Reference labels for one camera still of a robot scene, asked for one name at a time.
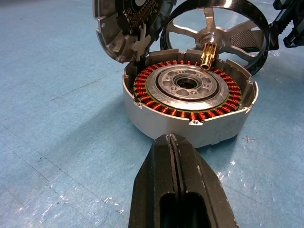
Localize blue table cover sheet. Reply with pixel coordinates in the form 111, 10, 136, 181
0, 0, 304, 228

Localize silver round motor cover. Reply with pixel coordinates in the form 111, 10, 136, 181
92, 0, 178, 64

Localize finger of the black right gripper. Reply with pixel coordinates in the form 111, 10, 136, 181
229, 29, 263, 51
269, 20, 282, 51

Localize silver motor housing copper windings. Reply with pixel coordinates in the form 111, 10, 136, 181
122, 48, 259, 149

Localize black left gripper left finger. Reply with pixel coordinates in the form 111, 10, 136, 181
128, 134, 179, 228

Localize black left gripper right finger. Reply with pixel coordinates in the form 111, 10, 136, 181
171, 134, 238, 228

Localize black spoked motor rotor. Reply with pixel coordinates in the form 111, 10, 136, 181
159, 0, 271, 77

